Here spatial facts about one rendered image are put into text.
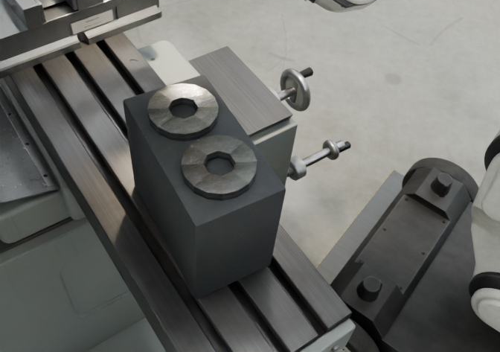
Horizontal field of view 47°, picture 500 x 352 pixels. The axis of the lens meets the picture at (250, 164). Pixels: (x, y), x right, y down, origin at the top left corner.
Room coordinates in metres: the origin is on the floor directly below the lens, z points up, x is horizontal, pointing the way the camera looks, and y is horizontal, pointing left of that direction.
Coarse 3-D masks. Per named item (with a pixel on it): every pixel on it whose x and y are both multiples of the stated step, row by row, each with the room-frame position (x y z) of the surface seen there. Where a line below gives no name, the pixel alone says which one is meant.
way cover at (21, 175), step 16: (0, 96) 0.73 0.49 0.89; (0, 112) 0.69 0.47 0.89; (0, 128) 0.65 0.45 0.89; (16, 128) 0.66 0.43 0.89; (0, 144) 0.61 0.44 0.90; (16, 144) 0.62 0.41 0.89; (32, 144) 0.63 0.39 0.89; (0, 160) 0.58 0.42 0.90; (16, 160) 0.58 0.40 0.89; (32, 160) 0.59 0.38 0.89; (0, 176) 0.54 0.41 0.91; (16, 176) 0.55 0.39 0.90; (32, 176) 0.56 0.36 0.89; (48, 176) 0.56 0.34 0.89; (0, 192) 0.51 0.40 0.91; (16, 192) 0.51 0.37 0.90; (32, 192) 0.52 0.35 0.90
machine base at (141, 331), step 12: (144, 324) 0.60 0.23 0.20; (120, 336) 0.56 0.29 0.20; (132, 336) 0.57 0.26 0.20; (144, 336) 0.57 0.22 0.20; (156, 336) 0.57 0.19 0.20; (96, 348) 0.52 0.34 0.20; (108, 348) 0.53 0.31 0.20; (120, 348) 0.53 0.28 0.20; (132, 348) 0.54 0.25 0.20; (144, 348) 0.54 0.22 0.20; (156, 348) 0.54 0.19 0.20
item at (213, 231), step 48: (144, 96) 0.53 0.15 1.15; (192, 96) 0.52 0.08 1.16; (144, 144) 0.46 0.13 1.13; (192, 144) 0.44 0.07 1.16; (240, 144) 0.45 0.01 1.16; (144, 192) 0.48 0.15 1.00; (192, 192) 0.38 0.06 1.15; (240, 192) 0.39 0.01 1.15; (192, 240) 0.34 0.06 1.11; (240, 240) 0.37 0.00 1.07; (192, 288) 0.34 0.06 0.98
